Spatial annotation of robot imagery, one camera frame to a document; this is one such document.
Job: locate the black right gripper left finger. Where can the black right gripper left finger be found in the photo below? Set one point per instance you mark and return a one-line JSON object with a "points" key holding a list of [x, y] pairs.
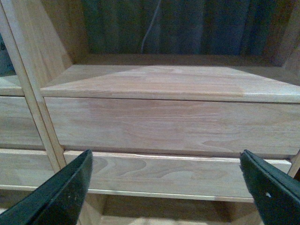
{"points": [[58, 201]]}

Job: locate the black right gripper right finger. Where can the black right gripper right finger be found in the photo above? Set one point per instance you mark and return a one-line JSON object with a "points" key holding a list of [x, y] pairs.
{"points": [[276, 194]]}

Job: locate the green white paperback book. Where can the green white paperback book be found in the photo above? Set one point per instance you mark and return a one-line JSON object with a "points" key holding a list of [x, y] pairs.
{"points": [[6, 65]]}

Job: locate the light wooden bookshelf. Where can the light wooden bookshelf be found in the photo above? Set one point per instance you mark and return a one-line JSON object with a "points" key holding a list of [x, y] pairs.
{"points": [[161, 127]]}

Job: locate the dark blue curtain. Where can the dark blue curtain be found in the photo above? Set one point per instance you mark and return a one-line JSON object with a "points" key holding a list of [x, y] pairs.
{"points": [[196, 27]]}

